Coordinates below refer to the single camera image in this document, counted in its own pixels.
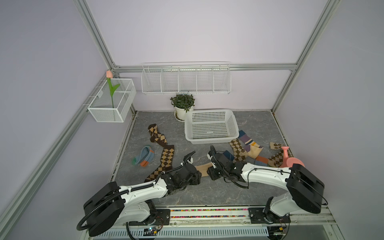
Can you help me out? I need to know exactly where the striped beige purple sock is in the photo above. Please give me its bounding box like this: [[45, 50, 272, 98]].
[[239, 130, 263, 159], [195, 163, 213, 177]]

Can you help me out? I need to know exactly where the white plastic perforated basket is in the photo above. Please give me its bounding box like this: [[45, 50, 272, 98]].
[[184, 109, 239, 145]]

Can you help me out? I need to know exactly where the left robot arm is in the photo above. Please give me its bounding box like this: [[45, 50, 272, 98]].
[[76, 152, 202, 237]]

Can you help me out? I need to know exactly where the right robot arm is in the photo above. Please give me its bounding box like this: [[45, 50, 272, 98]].
[[207, 146, 328, 225]]

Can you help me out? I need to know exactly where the tan argyle sock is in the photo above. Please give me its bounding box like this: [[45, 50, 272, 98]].
[[267, 142, 284, 168], [229, 139, 248, 162]]

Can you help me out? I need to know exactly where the dark brown argyle sock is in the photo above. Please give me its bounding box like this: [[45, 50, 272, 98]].
[[145, 145, 175, 183], [148, 124, 168, 148]]

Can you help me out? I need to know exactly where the pink watering can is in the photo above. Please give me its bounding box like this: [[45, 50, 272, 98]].
[[280, 146, 305, 168]]

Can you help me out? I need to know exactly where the potted green plant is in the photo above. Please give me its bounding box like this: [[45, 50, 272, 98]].
[[170, 95, 195, 121]]

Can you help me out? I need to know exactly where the pink artificial tulip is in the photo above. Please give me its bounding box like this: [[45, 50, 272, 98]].
[[106, 70, 120, 108]]

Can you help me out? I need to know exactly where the white wire wall shelf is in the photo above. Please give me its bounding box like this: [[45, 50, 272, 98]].
[[141, 62, 232, 95]]

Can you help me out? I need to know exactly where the white mesh wall box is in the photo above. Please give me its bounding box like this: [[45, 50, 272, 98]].
[[88, 78, 137, 123]]

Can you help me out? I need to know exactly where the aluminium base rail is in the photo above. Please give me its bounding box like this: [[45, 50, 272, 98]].
[[85, 204, 337, 230]]

